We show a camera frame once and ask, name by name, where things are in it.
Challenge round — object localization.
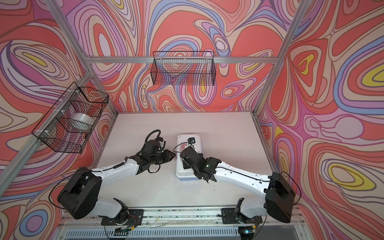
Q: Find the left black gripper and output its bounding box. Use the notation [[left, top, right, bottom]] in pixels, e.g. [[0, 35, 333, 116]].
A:
[[149, 149, 177, 166]]

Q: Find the white blue plastic tool box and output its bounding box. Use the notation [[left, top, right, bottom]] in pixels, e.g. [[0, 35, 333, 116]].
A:
[[174, 134, 203, 181]]

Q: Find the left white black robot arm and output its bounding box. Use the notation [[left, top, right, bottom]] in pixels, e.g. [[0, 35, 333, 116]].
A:
[[57, 130, 176, 225]]

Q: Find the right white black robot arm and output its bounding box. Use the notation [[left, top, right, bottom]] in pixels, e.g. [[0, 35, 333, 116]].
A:
[[178, 138, 296, 224]]

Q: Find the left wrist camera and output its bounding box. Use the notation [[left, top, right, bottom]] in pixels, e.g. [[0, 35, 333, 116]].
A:
[[158, 137, 166, 144]]

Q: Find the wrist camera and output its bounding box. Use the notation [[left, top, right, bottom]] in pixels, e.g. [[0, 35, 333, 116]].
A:
[[158, 137, 166, 144], [188, 137, 196, 145]]

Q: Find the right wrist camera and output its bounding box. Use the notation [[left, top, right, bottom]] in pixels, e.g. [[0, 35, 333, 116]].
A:
[[188, 137, 196, 145]]

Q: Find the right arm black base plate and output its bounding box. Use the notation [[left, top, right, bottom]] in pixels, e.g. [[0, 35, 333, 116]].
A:
[[217, 208, 263, 226]]

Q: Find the aluminium mounting rail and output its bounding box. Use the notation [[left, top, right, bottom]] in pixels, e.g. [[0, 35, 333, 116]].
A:
[[59, 206, 307, 228]]

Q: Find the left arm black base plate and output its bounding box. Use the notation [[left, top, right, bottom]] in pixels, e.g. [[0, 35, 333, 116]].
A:
[[101, 209, 145, 227]]

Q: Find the black wire basket back wall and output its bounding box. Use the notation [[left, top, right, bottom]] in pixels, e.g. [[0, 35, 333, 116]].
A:
[[151, 50, 216, 86]]

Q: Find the black wire basket wall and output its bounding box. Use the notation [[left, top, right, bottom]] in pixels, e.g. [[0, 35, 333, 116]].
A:
[[32, 83, 109, 154], [151, 50, 216, 86]]

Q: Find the grey duct tape roll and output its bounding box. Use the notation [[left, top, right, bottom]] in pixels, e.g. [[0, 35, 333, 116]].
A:
[[71, 113, 95, 126]]

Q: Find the black wire basket left wall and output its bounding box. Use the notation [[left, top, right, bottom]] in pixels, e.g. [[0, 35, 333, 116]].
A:
[[32, 83, 109, 154]]

